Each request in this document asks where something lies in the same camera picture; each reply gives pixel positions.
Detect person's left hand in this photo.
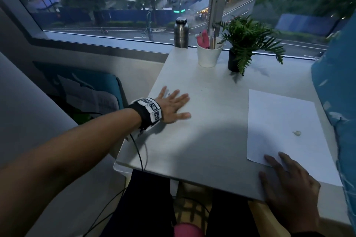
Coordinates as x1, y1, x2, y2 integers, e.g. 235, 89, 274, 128
155, 86, 192, 124

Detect person's right hand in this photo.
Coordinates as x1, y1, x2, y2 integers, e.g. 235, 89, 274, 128
258, 152, 322, 234

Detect white paper sheet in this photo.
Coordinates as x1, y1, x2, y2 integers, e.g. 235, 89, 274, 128
247, 89, 343, 187

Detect person's left forearm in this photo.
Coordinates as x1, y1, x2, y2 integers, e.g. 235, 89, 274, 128
0, 107, 142, 237

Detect grey printed paper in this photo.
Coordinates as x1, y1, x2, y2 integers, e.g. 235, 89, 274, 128
57, 76, 119, 115

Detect person's dark trousers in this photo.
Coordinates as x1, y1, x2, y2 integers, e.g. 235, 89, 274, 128
100, 168, 261, 237

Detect white cup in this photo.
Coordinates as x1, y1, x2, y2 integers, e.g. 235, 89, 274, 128
197, 37, 224, 68

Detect teal chair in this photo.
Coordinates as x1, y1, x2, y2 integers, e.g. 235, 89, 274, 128
33, 61, 124, 112

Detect steel water bottle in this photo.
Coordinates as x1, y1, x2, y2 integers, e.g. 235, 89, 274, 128
174, 17, 189, 49

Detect white plastic bin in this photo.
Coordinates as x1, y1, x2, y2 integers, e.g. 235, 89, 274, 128
113, 160, 134, 177

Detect pink scissors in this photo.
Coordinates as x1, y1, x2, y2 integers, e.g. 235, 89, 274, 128
197, 30, 210, 49

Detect green potted fern black pot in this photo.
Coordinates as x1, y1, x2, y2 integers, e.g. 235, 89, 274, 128
217, 15, 286, 76

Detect pink slipper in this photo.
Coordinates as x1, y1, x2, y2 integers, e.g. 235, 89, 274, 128
174, 223, 205, 237

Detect blue patterned cushion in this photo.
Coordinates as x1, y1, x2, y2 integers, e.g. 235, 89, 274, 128
311, 14, 356, 223

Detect black left wrist camera band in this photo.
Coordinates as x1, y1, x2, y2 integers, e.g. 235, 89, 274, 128
128, 97, 163, 134

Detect black wrist camera band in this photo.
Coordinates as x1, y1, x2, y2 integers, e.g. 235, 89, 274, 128
128, 97, 163, 134
290, 231, 326, 237

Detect black right wrist camera band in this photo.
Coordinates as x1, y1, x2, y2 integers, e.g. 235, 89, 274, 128
290, 231, 326, 237

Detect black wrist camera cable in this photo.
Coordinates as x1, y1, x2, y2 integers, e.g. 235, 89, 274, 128
129, 133, 148, 172

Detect black floor cable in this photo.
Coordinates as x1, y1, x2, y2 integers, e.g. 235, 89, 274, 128
82, 187, 127, 237

